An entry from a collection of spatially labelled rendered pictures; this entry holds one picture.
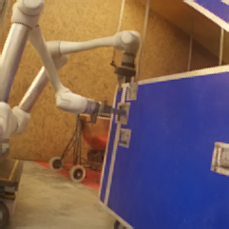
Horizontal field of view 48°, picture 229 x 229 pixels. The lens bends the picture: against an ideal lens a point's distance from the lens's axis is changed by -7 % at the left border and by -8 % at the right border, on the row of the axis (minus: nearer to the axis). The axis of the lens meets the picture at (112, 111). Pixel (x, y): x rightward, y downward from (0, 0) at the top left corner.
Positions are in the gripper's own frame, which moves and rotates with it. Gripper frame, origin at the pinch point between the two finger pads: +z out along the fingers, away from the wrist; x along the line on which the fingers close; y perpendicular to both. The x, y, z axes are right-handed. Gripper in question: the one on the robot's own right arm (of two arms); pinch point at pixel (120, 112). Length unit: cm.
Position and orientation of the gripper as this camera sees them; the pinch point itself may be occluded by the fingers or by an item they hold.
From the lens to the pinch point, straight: 162.5
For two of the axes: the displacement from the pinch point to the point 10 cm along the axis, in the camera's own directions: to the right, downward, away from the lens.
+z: 9.1, 1.7, 3.8
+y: 1.6, -9.9, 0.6
